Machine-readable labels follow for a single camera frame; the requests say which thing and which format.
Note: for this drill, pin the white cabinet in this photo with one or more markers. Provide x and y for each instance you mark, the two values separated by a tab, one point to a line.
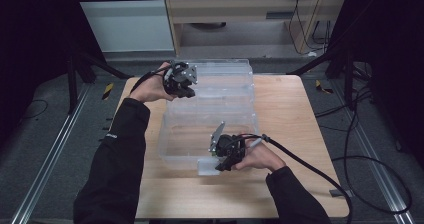
126	24

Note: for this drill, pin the wooden desk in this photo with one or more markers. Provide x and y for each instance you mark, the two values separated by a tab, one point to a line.
233	17

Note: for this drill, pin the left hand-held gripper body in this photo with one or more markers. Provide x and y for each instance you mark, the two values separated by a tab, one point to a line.
180	77

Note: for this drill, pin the grey tape patch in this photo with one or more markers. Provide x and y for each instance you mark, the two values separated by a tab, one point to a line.
338	193

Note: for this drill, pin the yellow black tape strip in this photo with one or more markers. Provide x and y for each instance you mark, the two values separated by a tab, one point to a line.
107	91
322	88

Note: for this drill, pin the white plug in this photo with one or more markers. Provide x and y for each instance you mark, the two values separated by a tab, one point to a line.
312	54

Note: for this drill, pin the black metal stand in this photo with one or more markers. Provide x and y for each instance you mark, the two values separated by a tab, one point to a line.
71	84
348	80

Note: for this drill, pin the person's right hand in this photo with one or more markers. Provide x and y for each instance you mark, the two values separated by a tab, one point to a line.
261	157

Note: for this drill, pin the aluminium floor rail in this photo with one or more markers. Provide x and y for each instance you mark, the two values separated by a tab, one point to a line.
376	170
50	157

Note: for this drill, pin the clear plastic storage box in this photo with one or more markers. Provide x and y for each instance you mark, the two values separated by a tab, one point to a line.
206	117

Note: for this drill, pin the dark curtain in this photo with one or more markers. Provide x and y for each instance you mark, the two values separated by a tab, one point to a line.
393	50
33	50

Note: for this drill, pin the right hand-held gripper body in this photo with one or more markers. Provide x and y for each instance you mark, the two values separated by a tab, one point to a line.
230	147

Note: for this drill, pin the person's left hand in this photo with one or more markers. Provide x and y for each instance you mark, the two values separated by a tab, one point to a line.
151	87

